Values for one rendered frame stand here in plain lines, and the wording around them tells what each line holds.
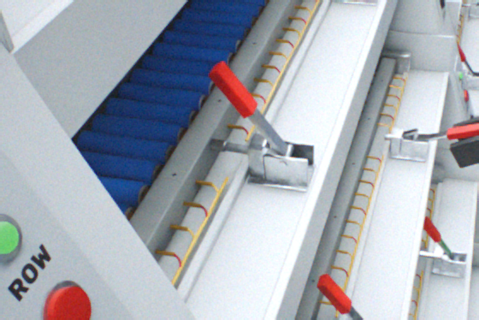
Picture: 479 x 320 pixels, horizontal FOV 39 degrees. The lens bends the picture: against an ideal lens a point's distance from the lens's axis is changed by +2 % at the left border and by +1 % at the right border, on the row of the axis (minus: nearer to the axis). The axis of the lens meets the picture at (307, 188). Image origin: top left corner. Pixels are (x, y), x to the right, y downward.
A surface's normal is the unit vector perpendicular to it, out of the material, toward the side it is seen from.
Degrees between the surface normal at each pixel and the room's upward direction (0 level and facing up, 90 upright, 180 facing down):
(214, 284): 20
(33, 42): 110
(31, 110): 90
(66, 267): 90
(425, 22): 90
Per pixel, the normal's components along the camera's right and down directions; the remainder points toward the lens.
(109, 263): 0.90, -0.11
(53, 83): 0.97, 0.15
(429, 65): -0.24, 0.65
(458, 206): -0.02, -0.75
